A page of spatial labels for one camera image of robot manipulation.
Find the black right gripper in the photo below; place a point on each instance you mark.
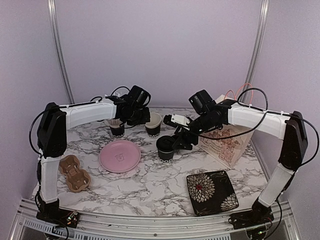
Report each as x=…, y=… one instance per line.
x=183, y=139

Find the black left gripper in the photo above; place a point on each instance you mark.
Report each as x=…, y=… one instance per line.
x=146, y=118

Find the black plastic cup lid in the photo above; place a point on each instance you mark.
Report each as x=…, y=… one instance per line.
x=165, y=143

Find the black paper coffee cup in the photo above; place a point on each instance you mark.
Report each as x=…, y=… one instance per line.
x=153, y=127

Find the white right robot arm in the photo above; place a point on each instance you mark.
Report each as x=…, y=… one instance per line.
x=288, y=127

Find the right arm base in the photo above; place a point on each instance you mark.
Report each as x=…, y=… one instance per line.
x=257, y=215

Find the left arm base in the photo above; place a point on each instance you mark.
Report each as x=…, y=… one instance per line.
x=52, y=213

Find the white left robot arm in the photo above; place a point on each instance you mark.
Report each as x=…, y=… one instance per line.
x=55, y=121

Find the black cup holding straws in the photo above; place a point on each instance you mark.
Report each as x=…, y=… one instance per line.
x=117, y=128

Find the cream bear paper bag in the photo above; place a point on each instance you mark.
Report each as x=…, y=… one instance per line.
x=224, y=148

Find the pink round plate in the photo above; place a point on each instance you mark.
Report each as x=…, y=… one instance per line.
x=119, y=156

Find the black floral square plate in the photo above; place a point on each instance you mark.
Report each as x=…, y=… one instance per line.
x=211, y=193

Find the brown cardboard cup carrier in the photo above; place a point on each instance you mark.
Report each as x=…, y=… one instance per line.
x=77, y=179

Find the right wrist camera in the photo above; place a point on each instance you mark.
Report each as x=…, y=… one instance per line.
x=175, y=120

